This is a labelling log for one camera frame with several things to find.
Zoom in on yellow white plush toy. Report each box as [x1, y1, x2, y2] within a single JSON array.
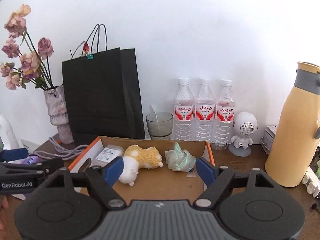
[[118, 145, 164, 186]]

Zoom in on green plastic bag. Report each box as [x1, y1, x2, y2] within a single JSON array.
[[164, 142, 196, 172]]

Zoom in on white detergent jug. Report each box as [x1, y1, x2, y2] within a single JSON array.
[[0, 115, 20, 150]]

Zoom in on purple tissue pack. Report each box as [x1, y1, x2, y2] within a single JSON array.
[[22, 155, 42, 165]]

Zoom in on white wet wipes pack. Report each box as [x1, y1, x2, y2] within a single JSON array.
[[92, 144, 124, 167]]

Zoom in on orange cardboard box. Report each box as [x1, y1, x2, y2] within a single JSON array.
[[68, 136, 207, 203]]

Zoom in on white robot speaker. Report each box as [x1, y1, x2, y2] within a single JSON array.
[[228, 112, 258, 157]]

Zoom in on stacked small tins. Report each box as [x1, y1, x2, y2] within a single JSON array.
[[260, 125, 278, 155]]

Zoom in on middle water bottle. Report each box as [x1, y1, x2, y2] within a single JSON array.
[[194, 78, 215, 141]]

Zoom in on water bottle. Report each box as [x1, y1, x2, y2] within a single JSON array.
[[212, 79, 235, 151], [173, 77, 194, 141], [194, 78, 215, 141]]

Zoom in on right water bottle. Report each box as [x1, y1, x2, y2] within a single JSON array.
[[212, 79, 235, 151]]

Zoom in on purple textured vase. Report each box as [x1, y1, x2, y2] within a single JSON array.
[[44, 85, 74, 144]]

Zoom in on clear drinking glass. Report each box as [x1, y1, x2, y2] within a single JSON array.
[[146, 105, 174, 140]]

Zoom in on black paper bag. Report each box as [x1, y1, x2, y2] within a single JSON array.
[[61, 23, 146, 143]]

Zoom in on left water bottle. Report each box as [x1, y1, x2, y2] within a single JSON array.
[[173, 77, 194, 141]]

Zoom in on yellow thermos jug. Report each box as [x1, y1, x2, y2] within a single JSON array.
[[265, 62, 319, 187]]

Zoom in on white power strip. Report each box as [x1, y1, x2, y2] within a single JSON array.
[[301, 167, 320, 198]]

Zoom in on dried pink roses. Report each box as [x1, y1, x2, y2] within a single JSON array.
[[1, 4, 55, 91]]

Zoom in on lilac rope cord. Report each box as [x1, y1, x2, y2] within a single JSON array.
[[48, 135, 90, 160]]

